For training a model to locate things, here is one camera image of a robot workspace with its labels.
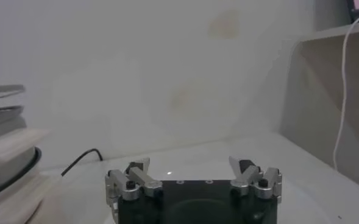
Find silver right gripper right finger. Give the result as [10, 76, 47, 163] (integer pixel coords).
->
[229, 156, 283, 203]

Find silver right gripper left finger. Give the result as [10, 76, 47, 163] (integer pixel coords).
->
[105, 157, 164, 214]

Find cream electric cooker base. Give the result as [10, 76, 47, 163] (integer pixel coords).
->
[0, 147, 66, 224]

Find black cooker power cord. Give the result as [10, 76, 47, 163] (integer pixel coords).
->
[60, 148, 104, 177]

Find white cable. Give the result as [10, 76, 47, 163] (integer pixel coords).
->
[332, 12, 359, 171]

